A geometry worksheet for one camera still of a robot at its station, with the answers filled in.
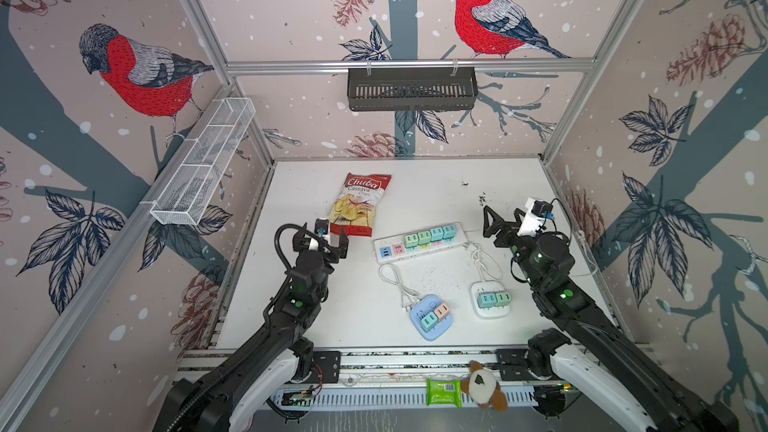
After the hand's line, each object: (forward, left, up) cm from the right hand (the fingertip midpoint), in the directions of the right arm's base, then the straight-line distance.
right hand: (497, 211), depth 74 cm
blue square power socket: (-16, +19, -23) cm, 34 cm away
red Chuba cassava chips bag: (+14, +42, -19) cm, 48 cm away
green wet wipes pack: (-36, +14, -24) cm, 45 cm away
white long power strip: (0, +28, -21) cm, 35 cm away
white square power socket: (-11, 0, -22) cm, 25 cm away
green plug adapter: (-15, -3, -18) cm, 24 cm away
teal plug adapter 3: (+4, +14, -18) cm, 23 cm away
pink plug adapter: (-19, +14, -18) cm, 30 cm away
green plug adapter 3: (+1, +22, -18) cm, 28 cm away
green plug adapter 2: (+2, +18, -18) cm, 25 cm away
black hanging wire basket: (+49, +22, +5) cm, 54 cm away
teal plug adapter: (-16, +2, -19) cm, 24 cm away
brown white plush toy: (-35, +5, -22) cm, 42 cm away
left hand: (-3, +46, -5) cm, 47 cm away
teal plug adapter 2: (+5, +10, -18) cm, 21 cm away
